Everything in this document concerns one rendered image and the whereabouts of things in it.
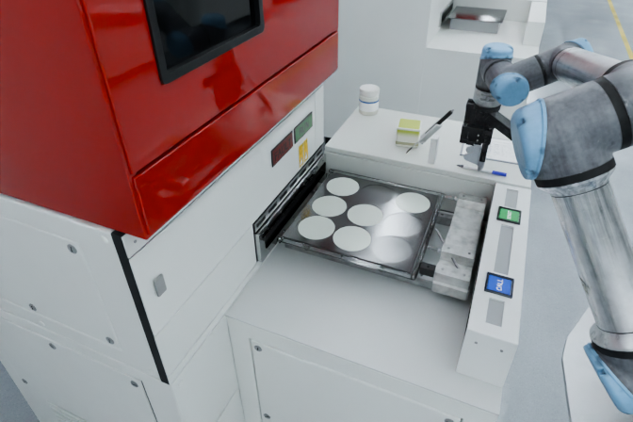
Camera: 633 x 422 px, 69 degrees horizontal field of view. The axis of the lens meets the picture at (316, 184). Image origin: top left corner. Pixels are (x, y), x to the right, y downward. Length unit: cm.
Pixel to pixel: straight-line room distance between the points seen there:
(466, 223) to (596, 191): 59
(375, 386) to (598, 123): 69
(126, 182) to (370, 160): 90
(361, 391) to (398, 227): 42
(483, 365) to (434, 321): 17
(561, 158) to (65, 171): 75
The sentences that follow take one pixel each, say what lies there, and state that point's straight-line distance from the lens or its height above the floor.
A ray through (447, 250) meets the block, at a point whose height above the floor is 91.
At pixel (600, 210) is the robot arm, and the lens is 82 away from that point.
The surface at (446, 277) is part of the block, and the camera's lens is 114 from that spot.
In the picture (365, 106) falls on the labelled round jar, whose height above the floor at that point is 100.
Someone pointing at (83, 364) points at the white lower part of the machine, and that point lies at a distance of 128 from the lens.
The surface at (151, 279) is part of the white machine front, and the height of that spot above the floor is 110.
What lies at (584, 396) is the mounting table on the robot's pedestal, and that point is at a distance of 114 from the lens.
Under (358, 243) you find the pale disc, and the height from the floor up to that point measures 90.
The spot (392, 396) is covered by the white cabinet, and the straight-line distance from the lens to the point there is 110.
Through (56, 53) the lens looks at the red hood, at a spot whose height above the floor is 151.
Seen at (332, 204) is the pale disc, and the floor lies 90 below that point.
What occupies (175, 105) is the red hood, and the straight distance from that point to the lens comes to 73.
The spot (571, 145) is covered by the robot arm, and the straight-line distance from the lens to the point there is 77.
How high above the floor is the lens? 169
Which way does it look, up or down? 34 degrees down
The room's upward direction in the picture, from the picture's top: 1 degrees counter-clockwise
